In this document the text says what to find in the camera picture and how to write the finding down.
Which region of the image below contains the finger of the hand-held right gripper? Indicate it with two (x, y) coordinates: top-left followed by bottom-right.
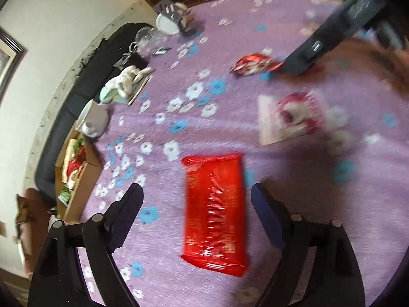
(280, 49), (316, 78)

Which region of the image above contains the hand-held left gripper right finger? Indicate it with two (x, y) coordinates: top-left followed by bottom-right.
(251, 183), (366, 307)

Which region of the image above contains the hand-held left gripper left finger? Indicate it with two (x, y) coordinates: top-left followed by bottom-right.
(27, 183), (144, 307)

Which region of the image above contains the shiny red snack packet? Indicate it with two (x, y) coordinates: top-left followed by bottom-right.
(231, 53), (286, 77)

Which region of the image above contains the person's right forearm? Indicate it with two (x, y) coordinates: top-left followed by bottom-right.
(320, 35), (409, 96)

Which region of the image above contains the purple floral tablecloth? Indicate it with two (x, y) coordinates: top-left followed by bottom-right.
(73, 0), (409, 307)

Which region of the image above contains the pink snack packet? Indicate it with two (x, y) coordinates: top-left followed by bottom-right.
(257, 90), (333, 146)

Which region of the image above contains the cardboard box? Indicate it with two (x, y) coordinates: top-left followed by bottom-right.
(54, 131), (103, 224)

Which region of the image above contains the brown armchair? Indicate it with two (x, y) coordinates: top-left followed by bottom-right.
(16, 187), (55, 263)

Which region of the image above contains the white bowl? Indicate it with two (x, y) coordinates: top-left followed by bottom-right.
(156, 3), (187, 35)

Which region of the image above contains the black sofa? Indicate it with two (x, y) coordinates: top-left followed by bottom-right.
(33, 22), (151, 199)

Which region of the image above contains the white plush toy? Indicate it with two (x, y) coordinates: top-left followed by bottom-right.
(99, 65), (157, 103)

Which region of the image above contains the clear glass jar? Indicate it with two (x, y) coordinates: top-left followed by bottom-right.
(135, 27), (160, 47)

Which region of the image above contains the black pouch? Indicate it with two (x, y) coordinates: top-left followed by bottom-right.
(113, 43), (149, 71)

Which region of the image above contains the large framed painting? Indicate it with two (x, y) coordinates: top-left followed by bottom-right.
(0, 27), (28, 103)

